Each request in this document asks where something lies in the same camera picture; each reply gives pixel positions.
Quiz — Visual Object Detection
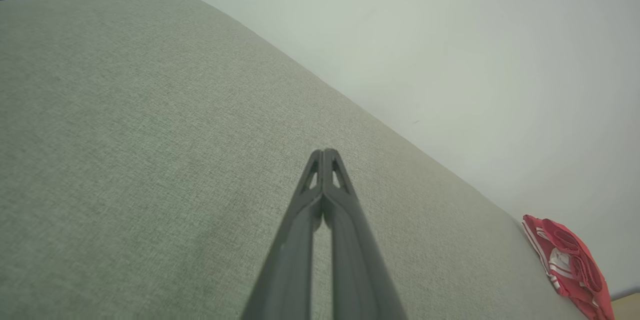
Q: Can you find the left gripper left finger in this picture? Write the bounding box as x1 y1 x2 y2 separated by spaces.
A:
241 149 325 320

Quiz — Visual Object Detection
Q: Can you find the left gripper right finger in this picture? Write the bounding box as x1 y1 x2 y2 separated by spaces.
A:
324 148 408 320

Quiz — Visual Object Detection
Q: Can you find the red white basketball jersey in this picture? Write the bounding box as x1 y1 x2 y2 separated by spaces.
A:
522 214 616 320

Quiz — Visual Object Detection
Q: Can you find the grey fabric mat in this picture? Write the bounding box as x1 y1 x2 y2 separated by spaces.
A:
0 0 591 320

